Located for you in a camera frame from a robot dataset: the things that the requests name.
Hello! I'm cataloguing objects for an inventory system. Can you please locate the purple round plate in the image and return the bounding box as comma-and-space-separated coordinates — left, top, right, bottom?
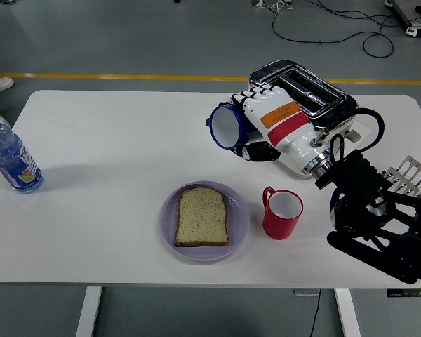
159, 180, 250, 263

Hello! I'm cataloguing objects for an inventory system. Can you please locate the blue cup with handle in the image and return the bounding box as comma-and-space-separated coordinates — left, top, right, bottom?
206, 103, 254, 150

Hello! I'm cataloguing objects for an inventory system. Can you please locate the cream and chrome toaster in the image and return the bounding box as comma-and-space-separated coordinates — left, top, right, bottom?
247, 58, 361, 181

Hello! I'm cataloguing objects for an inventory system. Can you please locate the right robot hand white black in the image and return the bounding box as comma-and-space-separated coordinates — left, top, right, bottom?
218, 83, 330, 171

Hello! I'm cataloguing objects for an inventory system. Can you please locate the white table leg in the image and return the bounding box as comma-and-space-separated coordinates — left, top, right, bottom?
334, 288, 361, 337
76, 286, 103, 337

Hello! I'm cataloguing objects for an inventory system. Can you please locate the slice of bread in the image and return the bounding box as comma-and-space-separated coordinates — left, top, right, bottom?
173, 187, 231, 248

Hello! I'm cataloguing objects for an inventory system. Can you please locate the white cable bundle on floor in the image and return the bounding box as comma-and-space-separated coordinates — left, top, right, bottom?
269, 0, 293, 14

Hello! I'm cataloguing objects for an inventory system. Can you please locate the red cup with handle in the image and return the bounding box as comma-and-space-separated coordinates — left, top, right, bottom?
262, 185, 304, 242

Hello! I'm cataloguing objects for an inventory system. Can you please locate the black cable under table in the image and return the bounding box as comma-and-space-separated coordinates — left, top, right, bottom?
308, 288, 323, 337

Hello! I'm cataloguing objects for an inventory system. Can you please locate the thin black floor cable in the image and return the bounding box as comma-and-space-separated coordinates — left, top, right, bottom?
315, 0, 421, 28

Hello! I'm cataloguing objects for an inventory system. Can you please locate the black table control panel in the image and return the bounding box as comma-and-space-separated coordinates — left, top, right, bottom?
387, 288, 421, 298

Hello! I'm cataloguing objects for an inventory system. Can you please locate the looped black floor cable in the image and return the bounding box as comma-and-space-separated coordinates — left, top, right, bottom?
271, 0, 395, 59

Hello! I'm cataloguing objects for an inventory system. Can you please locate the clear water bottle blue cap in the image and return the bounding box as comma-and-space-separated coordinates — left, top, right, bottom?
0, 113, 45, 194

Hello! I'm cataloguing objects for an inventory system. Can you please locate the silver metal toast rack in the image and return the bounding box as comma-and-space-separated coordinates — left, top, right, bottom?
382, 155, 421, 198

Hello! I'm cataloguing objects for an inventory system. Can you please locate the wheeled equipment cart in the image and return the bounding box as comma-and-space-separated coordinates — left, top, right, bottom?
384, 0, 421, 36

